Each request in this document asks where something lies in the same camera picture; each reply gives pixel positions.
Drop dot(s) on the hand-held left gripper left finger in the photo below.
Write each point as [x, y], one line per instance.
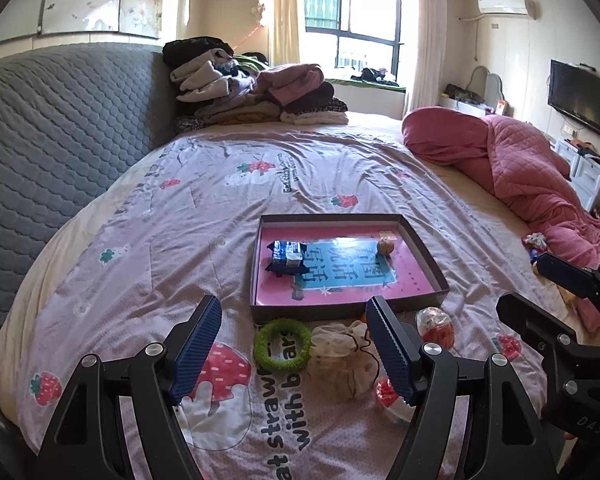
[200, 345]

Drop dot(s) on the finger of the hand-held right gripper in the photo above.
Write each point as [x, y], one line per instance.
[535, 317]
[565, 277]

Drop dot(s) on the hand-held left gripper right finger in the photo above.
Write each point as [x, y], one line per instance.
[390, 355]

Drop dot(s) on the clear plastic snack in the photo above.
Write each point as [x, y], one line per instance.
[432, 325]

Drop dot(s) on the shallow brown cardboard box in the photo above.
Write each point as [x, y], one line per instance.
[330, 313]

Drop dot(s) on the small colourful cloth toy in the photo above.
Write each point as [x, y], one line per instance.
[535, 244]

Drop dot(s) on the red and white wrapped snack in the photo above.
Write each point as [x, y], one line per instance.
[387, 401]

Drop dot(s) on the pink and blue book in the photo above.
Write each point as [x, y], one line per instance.
[415, 270]

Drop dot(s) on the small round brown fruit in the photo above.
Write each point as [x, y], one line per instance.
[385, 247]

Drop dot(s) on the white drawer cabinet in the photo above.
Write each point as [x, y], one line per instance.
[587, 170]

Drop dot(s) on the blue snack packet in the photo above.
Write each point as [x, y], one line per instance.
[285, 252]

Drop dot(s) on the pink quilted blanket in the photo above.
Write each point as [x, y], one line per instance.
[520, 160]

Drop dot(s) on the white framed mirror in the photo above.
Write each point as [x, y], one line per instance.
[485, 85]

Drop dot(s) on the grey quilted headboard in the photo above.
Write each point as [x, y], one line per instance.
[55, 135]

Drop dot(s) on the pile of folded clothes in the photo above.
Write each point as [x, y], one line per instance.
[220, 90]

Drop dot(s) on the dark clothes on windowsill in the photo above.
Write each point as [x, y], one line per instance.
[375, 75]

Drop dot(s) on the white air conditioner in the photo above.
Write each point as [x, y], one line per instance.
[505, 6]

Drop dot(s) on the cream curtain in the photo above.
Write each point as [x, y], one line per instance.
[427, 35]
[280, 10]

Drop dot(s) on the dark framed window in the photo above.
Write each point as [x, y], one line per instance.
[370, 10]

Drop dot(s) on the black wall television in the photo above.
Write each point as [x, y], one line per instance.
[577, 95]

